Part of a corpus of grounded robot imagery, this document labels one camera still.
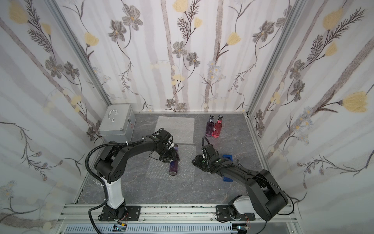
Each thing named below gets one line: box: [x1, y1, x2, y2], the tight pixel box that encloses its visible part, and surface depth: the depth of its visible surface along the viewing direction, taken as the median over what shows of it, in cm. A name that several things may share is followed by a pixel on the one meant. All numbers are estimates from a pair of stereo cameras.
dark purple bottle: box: [205, 114, 215, 138], surface depth 100 cm
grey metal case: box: [97, 103, 136, 144], surface depth 97 cm
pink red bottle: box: [212, 114, 224, 139], surface depth 100 cm
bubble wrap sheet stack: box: [154, 116, 197, 154], surface depth 111 cm
